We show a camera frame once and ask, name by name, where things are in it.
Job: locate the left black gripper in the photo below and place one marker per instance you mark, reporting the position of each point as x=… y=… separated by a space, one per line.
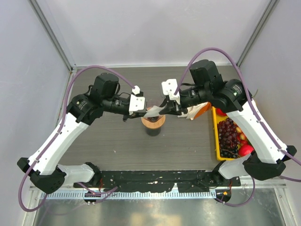
x=134 y=115

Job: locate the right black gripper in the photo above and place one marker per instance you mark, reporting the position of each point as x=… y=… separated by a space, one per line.
x=172 y=107

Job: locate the white paper sheet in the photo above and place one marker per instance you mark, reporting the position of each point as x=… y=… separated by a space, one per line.
x=153 y=112

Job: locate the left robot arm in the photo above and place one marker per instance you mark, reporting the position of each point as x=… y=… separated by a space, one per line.
x=43 y=166

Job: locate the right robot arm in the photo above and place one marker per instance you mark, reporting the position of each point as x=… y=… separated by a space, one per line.
x=267 y=160

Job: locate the white coffee filter stack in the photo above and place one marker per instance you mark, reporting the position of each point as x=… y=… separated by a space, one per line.
x=192 y=113

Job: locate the yellow plastic tray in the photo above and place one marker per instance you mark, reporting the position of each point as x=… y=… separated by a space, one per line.
x=217 y=119

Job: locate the red apple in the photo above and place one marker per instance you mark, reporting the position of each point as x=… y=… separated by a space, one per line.
x=220 y=112

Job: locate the dark red grape bunch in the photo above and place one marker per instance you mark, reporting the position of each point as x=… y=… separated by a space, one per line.
x=228 y=138

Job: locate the small red cherries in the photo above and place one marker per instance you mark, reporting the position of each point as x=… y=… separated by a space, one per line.
x=241 y=137

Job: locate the red pepper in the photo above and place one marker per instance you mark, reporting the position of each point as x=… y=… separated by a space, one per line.
x=245 y=150

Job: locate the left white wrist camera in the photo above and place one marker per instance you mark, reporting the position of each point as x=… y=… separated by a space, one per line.
x=137 y=101

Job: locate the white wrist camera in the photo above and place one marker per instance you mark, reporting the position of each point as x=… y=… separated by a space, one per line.
x=169 y=88
x=137 y=101

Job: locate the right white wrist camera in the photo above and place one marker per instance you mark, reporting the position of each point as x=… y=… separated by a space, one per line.
x=169 y=88

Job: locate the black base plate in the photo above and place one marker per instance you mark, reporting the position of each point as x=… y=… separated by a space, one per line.
x=159 y=181

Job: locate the white slotted cable duct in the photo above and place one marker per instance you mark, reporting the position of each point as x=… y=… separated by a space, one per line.
x=173 y=194

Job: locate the aluminium frame rail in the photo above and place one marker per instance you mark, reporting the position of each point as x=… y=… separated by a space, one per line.
x=263 y=183

